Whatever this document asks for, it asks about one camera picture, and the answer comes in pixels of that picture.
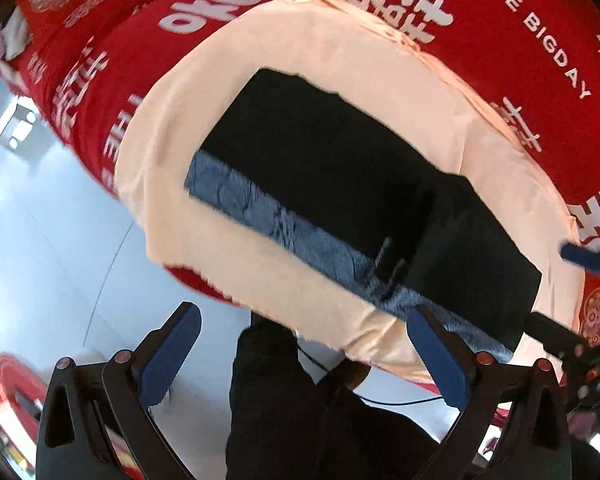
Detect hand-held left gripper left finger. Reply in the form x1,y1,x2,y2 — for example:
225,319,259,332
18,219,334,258
35,301,203,480

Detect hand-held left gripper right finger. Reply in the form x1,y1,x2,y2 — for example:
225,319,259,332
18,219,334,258
407,304,577,480

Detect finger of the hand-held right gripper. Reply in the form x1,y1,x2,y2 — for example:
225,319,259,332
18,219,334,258
559,241,600,277
525,311,588,357

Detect black pants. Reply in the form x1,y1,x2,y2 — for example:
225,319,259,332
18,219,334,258
195,67,543,356

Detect brown shoe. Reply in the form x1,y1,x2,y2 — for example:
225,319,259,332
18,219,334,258
330,360,372,392

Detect person's dark trouser leg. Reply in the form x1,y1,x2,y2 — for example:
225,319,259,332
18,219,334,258
225,316,442,480

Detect red plastic object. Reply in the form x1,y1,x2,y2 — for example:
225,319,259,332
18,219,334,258
0,349,47,463

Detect blue patterned cloth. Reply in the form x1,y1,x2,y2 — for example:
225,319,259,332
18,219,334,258
184,152,513,363

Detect red printed blanket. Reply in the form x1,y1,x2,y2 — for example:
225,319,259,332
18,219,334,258
10,0,600,391

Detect peach cloth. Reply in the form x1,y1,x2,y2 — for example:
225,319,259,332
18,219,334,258
115,0,588,386

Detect white furniture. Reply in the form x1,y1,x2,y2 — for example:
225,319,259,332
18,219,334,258
0,100,42,147

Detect pink cloth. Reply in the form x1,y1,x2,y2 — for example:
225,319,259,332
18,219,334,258
0,24,32,62

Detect black cable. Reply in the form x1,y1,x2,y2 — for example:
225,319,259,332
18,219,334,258
295,339,442,407

